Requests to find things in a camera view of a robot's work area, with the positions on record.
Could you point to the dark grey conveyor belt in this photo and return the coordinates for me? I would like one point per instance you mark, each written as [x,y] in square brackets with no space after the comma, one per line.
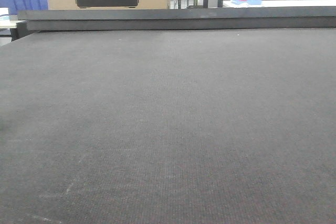
[215,126]

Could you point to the black conveyor end rail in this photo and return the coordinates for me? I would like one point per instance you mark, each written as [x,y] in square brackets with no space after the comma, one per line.
[180,19]

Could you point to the white background table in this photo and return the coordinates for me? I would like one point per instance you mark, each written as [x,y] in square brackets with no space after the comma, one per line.
[284,3]

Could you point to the flat blue tray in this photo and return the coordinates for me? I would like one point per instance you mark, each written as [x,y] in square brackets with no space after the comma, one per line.
[247,2]

